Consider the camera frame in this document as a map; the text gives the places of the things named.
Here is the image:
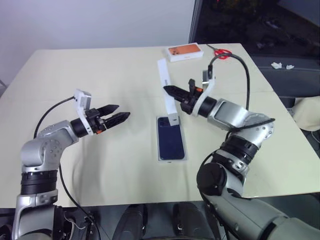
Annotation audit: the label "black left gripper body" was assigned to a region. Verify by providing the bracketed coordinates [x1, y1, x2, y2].
[85, 107, 109, 135]

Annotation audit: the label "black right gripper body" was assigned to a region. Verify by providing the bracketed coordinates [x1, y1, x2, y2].
[180, 78, 202, 115]

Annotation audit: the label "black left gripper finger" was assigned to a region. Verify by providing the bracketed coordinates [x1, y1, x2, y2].
[97, 104, 121, 117]
[105, 111, 131, 130]

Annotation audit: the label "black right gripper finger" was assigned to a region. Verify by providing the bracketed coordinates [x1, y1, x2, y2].
[169, 93, 191, 103]
[163, 85, 191, 98]

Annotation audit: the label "white phone box lid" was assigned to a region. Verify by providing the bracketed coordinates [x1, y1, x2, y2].
[156, 58, 180, 126]

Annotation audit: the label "dark blue smartphone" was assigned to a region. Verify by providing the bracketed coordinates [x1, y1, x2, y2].
[156, 116, 186, 161]
[155, 114, 189, 164]

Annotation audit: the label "white box with orange phone print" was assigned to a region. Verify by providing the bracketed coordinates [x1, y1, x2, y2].
[164, 44, 206, 64]

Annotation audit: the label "dark grey couch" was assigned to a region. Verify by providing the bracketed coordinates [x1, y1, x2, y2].
[249, 54, 320, 101]

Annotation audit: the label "dark rounded shape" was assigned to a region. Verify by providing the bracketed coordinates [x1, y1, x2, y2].
[116, 203, 149, 240]

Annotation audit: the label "cream cushion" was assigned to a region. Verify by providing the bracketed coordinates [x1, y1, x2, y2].
[291, 96, 320, 131]

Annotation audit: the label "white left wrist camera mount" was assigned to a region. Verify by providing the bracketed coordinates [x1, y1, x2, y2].
[73, 88, 95, 136]

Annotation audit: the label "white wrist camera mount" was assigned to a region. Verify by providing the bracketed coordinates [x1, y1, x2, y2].
[193, 64, 217, 117]
[73, 88, 95, 136]

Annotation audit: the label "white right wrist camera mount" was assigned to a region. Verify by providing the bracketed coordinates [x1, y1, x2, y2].
[193, 64, 217, 117]

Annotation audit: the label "red handled scissors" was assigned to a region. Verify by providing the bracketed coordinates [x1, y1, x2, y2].
[206, 44, 234, 61]

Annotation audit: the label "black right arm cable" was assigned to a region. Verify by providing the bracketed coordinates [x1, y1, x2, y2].
[207, 53, 251, 111]

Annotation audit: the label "dark window frame post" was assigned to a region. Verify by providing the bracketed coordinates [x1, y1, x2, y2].
[188, 0, 201, 45]

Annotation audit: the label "black robot waist with wires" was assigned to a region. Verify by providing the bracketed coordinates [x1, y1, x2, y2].
[52, 204, 101, 240]

